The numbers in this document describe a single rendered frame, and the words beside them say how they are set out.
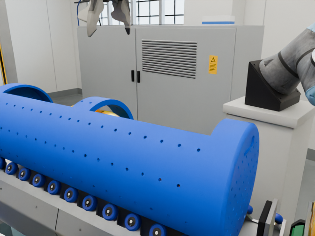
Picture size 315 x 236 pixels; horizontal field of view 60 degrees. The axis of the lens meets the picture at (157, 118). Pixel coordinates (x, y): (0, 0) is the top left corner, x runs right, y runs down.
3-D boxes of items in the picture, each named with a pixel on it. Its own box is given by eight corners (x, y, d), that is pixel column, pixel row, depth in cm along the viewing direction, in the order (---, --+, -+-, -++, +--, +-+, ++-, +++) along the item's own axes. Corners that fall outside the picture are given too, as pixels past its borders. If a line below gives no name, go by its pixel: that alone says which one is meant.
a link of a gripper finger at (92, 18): (75, 36, 66) (89, 4, 68) (93, 37, 63) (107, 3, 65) (66, 28, 64) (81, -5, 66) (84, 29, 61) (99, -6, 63)
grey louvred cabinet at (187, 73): (115, 125, 418) (109, 26, 373) (247, 174, 280) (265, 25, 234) (84, 135, 381) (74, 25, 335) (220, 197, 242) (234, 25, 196)
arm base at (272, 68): (271, 59, 130) (288, 44, 123) (296, 90, 125) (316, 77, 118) (252, 63, 117) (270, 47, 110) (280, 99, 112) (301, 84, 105)
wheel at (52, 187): (54, 178, 86) (49, 177, 85) (64, 182, 84) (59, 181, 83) (48, 192, 85) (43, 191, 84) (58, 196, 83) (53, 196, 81)
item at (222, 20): (207, 25, 243) (208, 16, 240) (234, 25, 229) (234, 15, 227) (202, 25, 233) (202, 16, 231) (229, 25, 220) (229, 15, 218)
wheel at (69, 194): (71, 185, 83) (66, 184, 81) (81, 189, 80) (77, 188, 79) (65, 200, 82) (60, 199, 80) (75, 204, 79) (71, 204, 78)
